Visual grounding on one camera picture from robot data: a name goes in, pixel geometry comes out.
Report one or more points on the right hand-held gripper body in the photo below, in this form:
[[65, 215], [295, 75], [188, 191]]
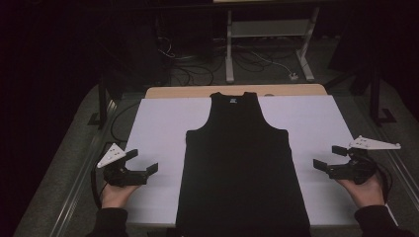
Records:
[[357, 169]]

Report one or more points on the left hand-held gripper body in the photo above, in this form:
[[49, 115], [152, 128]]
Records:
[[123, 176]]

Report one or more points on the black tank top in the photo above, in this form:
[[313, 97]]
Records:
[[237, 158]]

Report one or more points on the person's left hand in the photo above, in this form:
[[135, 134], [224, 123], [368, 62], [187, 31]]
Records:
[[115, 196]]

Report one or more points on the person's right hand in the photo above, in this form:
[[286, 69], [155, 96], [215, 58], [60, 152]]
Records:
[[367, 194]]

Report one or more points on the black metal stand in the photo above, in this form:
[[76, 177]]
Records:
[[103, 102], [375, 98]]

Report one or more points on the white plug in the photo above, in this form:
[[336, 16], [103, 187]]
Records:
[[293, 76]]

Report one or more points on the aluminium rail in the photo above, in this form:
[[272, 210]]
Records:
[[82, 174], [400, 177]]

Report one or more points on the white metal desk frame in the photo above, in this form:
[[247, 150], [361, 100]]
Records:
[[270, 28]]

